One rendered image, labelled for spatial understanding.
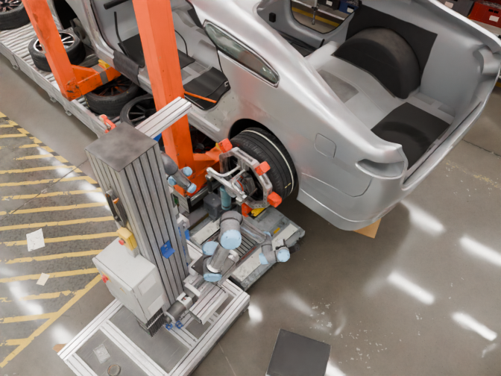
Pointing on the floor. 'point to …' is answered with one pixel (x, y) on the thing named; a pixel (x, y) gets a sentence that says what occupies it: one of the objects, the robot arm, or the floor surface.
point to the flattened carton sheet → (370, 230)
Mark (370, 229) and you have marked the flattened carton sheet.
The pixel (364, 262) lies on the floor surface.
